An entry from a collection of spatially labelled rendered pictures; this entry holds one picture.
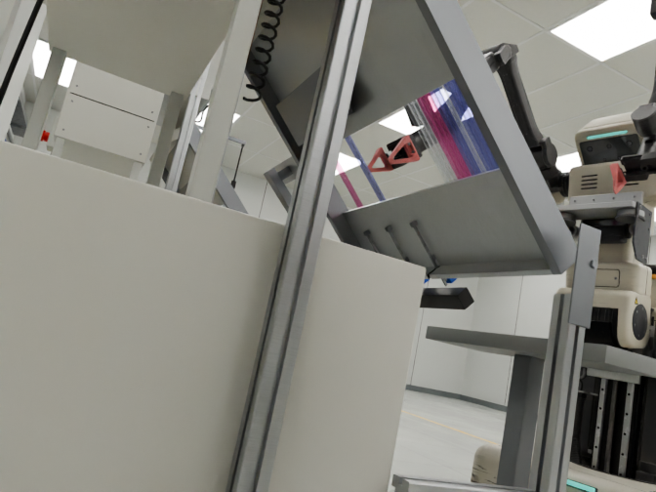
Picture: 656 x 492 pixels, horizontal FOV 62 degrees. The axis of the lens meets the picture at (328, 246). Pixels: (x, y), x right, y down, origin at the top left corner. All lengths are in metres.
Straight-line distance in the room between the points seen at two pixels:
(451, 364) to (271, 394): 10.59
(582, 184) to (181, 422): 1.56
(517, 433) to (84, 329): 1.18
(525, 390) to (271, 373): 1.00
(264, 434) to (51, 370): 0.25
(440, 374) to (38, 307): 10.60
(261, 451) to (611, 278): 1.35
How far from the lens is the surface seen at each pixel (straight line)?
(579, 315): 1.00
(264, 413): 0.70
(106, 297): 0.68
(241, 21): 0.81
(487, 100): 0.97
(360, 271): 0.78
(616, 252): 1.89
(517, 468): 1.59
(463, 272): 1.22
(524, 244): 1.11
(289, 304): 0.69
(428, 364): 10.92
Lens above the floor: 0.47
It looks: 10 degrees up
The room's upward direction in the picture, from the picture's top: 12 degrees clockwise
